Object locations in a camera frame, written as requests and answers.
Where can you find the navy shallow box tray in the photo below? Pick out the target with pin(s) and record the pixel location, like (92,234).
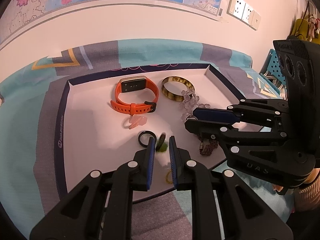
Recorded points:
(90,135)

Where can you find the white wall socket panel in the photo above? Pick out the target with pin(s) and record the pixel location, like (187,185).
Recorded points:
(244,12)

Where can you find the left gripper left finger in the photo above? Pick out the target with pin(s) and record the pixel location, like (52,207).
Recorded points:
(100,206)

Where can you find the orange smart watch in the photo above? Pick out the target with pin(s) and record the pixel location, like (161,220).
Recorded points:
(135,95)

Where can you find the black camera box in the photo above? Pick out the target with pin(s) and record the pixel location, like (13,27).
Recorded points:
(299,63)

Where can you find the mustard yellow garment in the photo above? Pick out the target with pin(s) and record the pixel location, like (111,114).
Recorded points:
(307,30)

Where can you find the person's right hand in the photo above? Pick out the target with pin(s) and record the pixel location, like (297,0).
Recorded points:
(289,182)

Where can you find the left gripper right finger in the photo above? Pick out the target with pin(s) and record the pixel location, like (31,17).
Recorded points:
(223,205)

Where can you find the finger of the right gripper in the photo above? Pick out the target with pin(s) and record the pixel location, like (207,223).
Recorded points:
(217,114)
(212,129)

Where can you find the teal grey bed sheet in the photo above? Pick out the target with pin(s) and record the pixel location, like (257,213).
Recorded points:
(31,98)

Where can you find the tortoiseshell bangle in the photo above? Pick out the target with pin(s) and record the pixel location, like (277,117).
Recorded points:
(175,97)

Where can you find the blue perforated plastic chair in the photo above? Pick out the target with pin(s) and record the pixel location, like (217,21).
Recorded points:
(272,73)

